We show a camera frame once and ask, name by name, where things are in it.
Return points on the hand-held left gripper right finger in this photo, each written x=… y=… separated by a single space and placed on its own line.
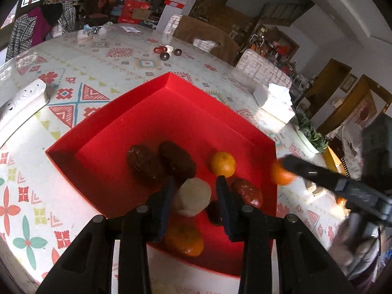
x=225 y=208

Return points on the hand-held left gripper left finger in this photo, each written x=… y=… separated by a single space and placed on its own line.
x=167 y=208

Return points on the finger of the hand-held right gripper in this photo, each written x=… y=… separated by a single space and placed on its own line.
x=309 y=171

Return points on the dark red date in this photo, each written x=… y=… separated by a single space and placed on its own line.
x=144 y=164
x=213 y=213
x=177 y=159

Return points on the beige round pastry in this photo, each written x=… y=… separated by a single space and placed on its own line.
x=194 y=197

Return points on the glossy red date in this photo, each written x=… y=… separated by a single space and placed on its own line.
x=249 y=191

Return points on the small orange mandarin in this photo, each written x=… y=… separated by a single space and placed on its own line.
x=183 y=242
x=279 y=176
x=223 y=164

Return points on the red cardboard box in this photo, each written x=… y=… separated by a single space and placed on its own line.
x=137 y=122

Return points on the white oval plate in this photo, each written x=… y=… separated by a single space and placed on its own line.
x=307 y=145

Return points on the small potted green plant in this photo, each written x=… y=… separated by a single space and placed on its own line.
x=312 y=134

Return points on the beige tissue box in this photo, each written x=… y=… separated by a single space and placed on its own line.
x=275 y=104

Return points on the small dark round piece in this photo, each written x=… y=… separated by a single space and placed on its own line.
x=164 y=56
x=177 y=52

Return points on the small red round piece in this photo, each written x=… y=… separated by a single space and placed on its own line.
x=157 y=49

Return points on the small white round piece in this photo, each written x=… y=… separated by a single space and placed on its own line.
x=169 y=48

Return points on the white power strip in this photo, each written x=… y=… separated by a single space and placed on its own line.
x=21 y=104

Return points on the brown wooden chair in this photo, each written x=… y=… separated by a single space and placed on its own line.
x=190 y=27

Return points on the red gift box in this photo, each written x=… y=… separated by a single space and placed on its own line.
x=134 y=12

